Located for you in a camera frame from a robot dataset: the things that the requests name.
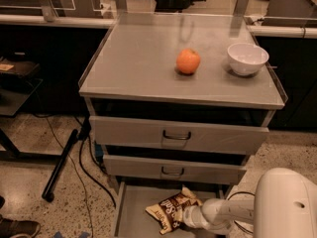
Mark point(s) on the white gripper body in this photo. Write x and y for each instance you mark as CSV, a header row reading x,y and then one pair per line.
x,y
192,216

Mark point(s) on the brown chip bag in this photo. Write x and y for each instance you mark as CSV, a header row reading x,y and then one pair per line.
x,y
168,212

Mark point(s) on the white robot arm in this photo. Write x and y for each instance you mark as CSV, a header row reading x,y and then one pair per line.
x,y
285,206

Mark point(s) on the bottom grey drawer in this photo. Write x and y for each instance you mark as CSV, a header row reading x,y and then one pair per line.
x,y
136,194

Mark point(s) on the grey drawer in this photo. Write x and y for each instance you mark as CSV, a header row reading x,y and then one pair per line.
x,y
148,168
172,135
136,194

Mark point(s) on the middle grey drawer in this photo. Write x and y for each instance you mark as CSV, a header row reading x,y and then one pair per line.
x,y
148,168

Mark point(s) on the top grey drawer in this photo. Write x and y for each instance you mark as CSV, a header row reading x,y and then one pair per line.
x,y
172,135

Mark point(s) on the grey drawer cabinet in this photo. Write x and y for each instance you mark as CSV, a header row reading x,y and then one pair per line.
x,y
176,101

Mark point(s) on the black metal stand leg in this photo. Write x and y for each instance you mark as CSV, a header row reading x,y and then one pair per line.
x,y
47,194

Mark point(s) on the orange fruit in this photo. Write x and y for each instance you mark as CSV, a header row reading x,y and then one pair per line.
x,y
188,61

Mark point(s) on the white bowl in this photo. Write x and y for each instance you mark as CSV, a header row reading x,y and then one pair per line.
x,y
246,59

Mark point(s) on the dark shoe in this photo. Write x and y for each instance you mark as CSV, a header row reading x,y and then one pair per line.
x,y
10,228

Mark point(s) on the black side table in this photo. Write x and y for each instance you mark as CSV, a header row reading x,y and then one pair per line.
x,y
10,104

